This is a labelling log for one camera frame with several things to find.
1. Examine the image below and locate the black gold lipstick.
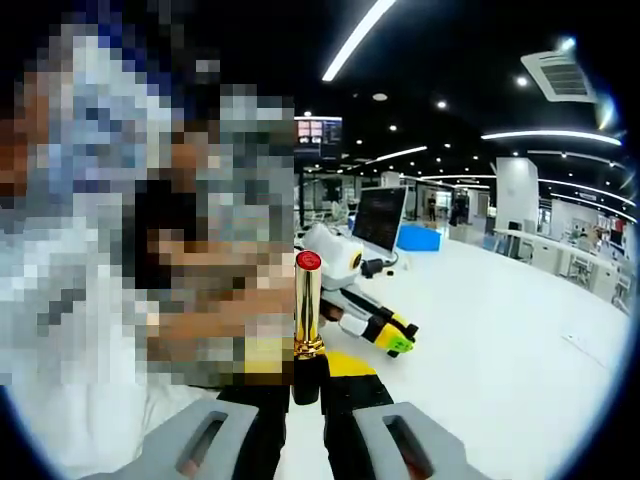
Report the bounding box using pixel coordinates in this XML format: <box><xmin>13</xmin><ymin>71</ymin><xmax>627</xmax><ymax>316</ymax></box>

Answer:
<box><xmin>291</xmin><ymin>249</ymin><xmax>329</xmax><ymax>406</ymax></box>

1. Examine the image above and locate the white laptop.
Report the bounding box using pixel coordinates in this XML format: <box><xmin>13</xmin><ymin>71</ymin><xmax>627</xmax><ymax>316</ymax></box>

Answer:
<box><xmin>351</xmin><ymin>185</ymin><xmax>409</xmax><ymax>261</ymax></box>

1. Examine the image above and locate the person's white shirt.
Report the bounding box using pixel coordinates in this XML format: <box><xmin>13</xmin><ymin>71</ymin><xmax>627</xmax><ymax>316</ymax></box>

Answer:
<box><xmin>9</xmin><ymin>384</ymin><xmax>221</xmax><ymax>476</ymax></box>

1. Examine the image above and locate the wall-mounted display screen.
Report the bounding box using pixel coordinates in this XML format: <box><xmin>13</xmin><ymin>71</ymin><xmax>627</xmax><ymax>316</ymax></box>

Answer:
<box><xmin>294</xmin><ymin>115</ymin><xmax>344</xmax><ymax>160</ymax></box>

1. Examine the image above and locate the ceiling air conditioner vent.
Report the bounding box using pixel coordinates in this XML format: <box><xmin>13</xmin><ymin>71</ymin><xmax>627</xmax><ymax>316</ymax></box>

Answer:
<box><xmin>519</xmin><ymin>48</ymin><xmax>599</xmax><ymax>105</ymax></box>

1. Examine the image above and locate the blue plastic box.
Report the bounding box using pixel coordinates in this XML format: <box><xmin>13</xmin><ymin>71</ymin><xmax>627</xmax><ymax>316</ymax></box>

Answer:
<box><xmin>397</xmin><ymin>223</ymin><xmax>444</xmax><ymax>253</ymax></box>

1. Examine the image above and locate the long straight ceiling light strip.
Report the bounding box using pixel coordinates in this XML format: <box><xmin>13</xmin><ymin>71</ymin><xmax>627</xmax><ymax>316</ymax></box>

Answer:
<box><xmin>321</xmin><ymin>0</ymin><xmax>396</xmax><ymax>83</ymax></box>

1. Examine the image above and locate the row of white office desks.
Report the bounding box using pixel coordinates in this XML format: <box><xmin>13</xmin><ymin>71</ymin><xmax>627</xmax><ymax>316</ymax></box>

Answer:
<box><xmin>494</xmin><ymin>227</ymin><xmax>634</xmax><ymax>306</ymax></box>

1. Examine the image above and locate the curved ceiling light strip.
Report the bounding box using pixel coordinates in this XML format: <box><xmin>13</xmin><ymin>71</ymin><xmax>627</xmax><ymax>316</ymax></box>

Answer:
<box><xmin>481</xmin><ymin>129</ymin><xmax>623</xmax><ymax>147</ymax></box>

